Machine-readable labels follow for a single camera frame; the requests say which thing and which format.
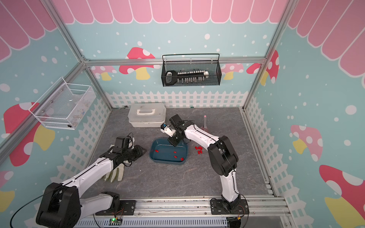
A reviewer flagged black wire wall basket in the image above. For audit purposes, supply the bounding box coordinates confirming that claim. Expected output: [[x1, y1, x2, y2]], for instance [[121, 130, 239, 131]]
[[161, 53, 222, 87]]

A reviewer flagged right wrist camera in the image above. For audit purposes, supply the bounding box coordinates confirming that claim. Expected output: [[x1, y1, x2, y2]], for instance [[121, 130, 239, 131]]
[[160, 123, 176, 137]]

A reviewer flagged socket set on rail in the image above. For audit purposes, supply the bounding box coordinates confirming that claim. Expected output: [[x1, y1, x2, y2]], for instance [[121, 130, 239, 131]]
[[163, 70, 209, 86]]

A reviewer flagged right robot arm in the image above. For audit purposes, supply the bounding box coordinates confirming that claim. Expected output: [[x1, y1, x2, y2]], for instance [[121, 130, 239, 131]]
[[161, 115, 241, 212]]

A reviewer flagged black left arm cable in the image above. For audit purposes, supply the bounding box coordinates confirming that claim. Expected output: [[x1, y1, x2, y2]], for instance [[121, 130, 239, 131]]
[[10, 190, 58, 228]]

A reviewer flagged white work glove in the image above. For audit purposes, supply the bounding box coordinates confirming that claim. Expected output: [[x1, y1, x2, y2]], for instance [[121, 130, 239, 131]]
[[101, 162, 125, 183]]

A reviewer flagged white plastic storage case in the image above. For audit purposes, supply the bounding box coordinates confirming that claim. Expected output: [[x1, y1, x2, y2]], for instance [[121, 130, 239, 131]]
[[128, 103, 166, 128]]

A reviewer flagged teal plastic storage box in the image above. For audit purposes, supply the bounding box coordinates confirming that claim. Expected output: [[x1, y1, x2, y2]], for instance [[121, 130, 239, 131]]
[[149, 138, 188, 165]]

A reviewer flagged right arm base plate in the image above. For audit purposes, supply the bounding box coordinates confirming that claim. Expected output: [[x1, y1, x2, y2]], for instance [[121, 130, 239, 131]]
[[210, 196, 250, 216]]

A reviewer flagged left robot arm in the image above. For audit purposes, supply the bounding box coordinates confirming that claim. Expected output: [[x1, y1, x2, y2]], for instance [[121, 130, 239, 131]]
[[36, 145, 146, 228]]

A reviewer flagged green circuit board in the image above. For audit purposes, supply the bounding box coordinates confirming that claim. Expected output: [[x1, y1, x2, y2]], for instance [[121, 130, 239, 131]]
[[108, 218, 123, 226]]

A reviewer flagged white wire wall basket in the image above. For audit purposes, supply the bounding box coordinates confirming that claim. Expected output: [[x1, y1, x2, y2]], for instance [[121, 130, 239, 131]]
[[29, 78, 96, 130]]

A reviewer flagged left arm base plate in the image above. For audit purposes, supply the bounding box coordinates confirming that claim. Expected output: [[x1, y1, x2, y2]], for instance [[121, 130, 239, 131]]
[[96, 200, 136, 216]]

